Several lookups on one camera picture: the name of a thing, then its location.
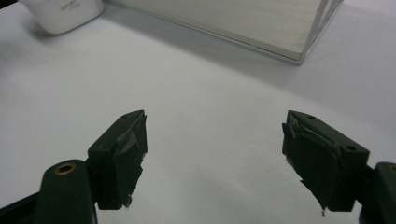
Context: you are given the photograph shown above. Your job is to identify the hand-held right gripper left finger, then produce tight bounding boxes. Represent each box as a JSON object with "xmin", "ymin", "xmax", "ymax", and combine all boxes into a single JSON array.
[{"xmin": 86, "ymin": 109, "xmax": 149, "ymax": 211}]

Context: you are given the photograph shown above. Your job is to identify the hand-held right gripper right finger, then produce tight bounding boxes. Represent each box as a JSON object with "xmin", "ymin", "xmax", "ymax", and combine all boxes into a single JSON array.
[{"xmin": 281, "ymin": 109, "xmax": 371, "ymax": 217}]

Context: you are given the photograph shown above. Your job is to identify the white plastic container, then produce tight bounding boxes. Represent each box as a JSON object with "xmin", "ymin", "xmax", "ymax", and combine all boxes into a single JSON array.
[{"xmin": 18, "ymin": 0, "xmax": 105, "ymax": 35}]

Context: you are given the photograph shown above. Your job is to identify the clear acrylic box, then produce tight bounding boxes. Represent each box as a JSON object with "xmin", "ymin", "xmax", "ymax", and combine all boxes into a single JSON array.
[{"xmin": 104, "ymin": 0, "xmax": 345, "ymax": 65}]

